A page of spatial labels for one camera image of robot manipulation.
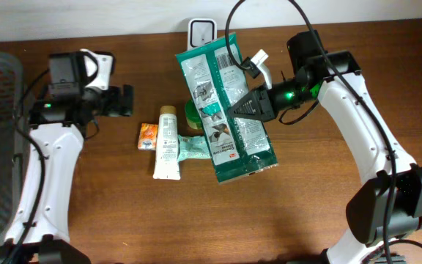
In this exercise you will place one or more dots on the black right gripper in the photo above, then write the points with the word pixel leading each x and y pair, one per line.
pixel 264 105

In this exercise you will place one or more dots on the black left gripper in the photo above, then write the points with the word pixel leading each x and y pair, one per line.
pixel 124 105

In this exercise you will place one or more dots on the orange small packet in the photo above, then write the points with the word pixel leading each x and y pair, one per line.
pixel 147 138

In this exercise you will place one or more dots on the green 3M gloves packet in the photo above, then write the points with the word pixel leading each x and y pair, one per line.
pixel 238 147

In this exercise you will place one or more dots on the green lid gel jar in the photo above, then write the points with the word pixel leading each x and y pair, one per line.
pixel 192 116

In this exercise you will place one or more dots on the teal wipes packet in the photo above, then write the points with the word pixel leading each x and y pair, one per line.
pixel 193 147

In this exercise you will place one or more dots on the white tube gold cap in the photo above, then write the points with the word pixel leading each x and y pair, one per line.
pixel 167 147

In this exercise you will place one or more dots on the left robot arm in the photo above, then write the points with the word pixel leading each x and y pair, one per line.
pixel 79 91

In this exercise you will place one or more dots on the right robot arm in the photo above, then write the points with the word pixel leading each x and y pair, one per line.
pixel 388 207

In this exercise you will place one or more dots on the white barcode scanner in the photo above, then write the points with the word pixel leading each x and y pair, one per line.
pixel 201 31

